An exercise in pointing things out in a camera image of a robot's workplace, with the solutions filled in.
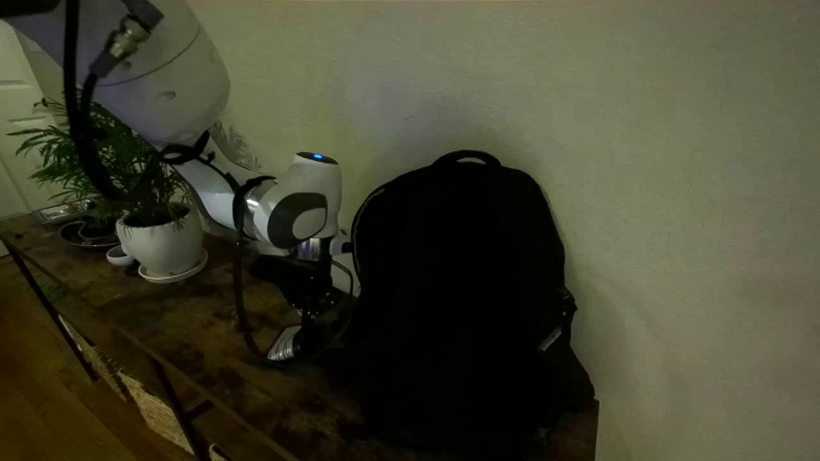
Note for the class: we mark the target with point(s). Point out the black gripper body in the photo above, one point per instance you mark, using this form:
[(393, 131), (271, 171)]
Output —
[(307, 285)]

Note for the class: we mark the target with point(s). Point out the wooden console table frame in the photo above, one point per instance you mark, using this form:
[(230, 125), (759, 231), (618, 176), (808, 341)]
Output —
[(180, 341)]

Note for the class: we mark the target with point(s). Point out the white plant pot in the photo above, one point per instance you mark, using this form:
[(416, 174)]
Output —
[(171, 244)]

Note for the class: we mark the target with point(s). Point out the black backpack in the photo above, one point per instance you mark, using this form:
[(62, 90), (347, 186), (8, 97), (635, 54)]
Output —
[(459, 336)]

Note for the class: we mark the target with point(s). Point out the green palm plant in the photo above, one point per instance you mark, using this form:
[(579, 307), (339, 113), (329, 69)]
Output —
[(152, 193)]

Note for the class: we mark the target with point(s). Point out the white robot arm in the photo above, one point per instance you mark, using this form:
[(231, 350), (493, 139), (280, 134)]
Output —
[(152, 69)]

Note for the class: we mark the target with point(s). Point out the white pot saucer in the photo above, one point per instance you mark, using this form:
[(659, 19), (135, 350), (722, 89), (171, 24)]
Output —
[(117, 258)]

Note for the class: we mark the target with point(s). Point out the black round coaster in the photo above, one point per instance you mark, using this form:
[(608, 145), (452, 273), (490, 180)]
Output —
[(88, 235)]

